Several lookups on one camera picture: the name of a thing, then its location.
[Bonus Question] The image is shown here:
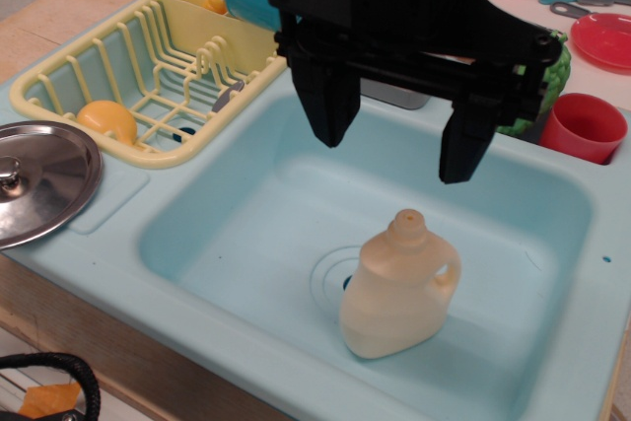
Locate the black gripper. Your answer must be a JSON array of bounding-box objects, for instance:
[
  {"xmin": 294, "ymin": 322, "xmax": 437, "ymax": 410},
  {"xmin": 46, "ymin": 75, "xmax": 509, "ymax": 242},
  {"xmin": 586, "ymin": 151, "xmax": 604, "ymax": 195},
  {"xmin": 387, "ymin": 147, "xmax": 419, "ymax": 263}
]
[{"xmin": 268, "ymin": 0, "xmax": 562, "ymax": 184}]

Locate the grey utensil in rack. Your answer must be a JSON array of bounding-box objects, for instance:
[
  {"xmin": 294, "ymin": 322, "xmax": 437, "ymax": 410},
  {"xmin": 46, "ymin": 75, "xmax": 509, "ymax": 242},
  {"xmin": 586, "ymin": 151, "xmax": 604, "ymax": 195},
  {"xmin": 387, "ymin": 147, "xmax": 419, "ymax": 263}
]
[{"xmin": 212, "ymin": 80, "xmax": 245, "ymax": 113}]

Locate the cream detergent bottle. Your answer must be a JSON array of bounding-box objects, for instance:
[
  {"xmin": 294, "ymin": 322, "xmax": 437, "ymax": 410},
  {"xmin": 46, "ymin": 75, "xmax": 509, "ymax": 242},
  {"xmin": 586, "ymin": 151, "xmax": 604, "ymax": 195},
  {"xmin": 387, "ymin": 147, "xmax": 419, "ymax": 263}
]
[{"xmin": 339, "ymin": 209, "xmax": 461, "ymax": 359}]

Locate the light blue toy sink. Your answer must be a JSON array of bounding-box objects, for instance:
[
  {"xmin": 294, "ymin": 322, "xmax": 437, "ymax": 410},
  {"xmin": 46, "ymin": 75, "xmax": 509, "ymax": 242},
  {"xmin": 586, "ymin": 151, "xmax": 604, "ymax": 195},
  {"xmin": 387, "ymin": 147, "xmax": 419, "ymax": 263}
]
[{"xmin": 1, "ymin": 68, "xmax": 630, "ymax": 420}]

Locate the yellow drying rack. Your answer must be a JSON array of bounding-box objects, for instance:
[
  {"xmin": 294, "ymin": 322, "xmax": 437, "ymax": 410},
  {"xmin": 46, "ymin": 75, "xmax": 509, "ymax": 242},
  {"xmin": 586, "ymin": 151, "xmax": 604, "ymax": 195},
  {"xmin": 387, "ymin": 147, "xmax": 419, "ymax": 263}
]
[{"xmin": 9, "ymin": 0, "xmax": 286, "ymax": 169}]

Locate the green toy vegetable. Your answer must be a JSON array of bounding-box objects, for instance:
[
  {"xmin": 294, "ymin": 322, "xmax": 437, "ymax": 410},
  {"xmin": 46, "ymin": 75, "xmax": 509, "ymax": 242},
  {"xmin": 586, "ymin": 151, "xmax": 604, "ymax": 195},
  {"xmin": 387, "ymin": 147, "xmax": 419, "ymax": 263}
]
[{"xmin": 496, "ymin": 30, "xmax": 572, "ymax": 137}]

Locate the red cup in holder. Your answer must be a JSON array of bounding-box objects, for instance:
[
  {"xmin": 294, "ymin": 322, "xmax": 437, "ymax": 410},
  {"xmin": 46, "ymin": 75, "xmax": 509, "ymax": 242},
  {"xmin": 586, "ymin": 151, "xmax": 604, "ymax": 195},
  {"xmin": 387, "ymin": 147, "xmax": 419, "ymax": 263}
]
[{"xmin": 538, "ymin": 93, "xmax": 629, "ymax": 165}]

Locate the red plastic plate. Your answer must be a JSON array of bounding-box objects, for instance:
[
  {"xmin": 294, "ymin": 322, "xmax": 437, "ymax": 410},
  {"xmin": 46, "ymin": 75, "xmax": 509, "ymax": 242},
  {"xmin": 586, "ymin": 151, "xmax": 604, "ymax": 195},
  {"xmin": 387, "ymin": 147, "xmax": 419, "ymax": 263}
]
[{"xmin": 570, "ymin": 13, "xmax": 630, "ymax": 73}]

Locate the orange toy piece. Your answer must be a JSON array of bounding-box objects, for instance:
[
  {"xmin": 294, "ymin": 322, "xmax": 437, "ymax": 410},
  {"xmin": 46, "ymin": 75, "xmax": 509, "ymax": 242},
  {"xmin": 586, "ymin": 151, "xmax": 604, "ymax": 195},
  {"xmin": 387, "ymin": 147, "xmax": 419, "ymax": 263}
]
[{"xmin": 203, "ymin": 0, "xmax": 228, "ymax": 15}]

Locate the grey toy spatula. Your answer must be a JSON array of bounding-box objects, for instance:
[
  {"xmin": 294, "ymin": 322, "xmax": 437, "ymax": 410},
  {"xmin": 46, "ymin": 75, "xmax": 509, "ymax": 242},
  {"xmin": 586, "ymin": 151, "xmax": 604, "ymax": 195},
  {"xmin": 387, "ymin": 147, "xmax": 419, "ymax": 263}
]
[{"xmin": 549, "ymin": 0, "xmax": 630, "ymax": 19}]

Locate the steel pot lid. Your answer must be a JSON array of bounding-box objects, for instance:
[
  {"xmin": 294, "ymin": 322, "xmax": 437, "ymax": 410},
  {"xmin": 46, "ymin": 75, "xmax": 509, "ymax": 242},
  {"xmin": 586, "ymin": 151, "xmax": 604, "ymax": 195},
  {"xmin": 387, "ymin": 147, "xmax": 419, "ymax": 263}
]
[{"xmin": 1, "ymin": 121, "xmax": 103, "ymax": 250}]

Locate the orange tape piece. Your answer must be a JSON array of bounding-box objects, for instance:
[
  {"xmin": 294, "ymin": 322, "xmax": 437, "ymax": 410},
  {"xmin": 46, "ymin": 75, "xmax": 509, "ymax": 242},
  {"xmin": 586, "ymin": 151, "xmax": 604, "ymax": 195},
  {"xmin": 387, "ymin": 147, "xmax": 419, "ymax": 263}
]
[{"xmin": 18, "ymin": 382, "xmax": 81, "ymax": 419}]

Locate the black braided cable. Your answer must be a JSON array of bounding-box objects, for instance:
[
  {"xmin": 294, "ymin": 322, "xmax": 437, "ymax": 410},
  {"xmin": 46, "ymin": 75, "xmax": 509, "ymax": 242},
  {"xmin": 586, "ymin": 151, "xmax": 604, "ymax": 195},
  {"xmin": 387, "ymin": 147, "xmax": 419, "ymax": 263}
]
[{"xmin": 0, "ymin": 352, "xmax": 102, "ymax": 421}]

